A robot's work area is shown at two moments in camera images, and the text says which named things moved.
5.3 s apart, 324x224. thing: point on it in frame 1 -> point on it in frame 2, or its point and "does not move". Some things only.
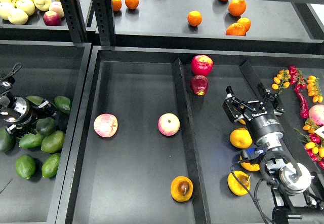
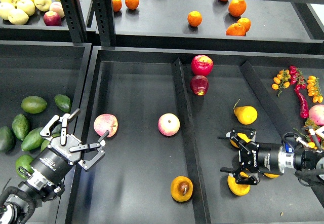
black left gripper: [43, 110] -> [55, 162]
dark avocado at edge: [7, 141] does not move
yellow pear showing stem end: [181, 188] does not move
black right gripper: [263, 127] -> [261, 157]
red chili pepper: [304, 105] does not move
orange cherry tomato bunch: [281, 80] does not move
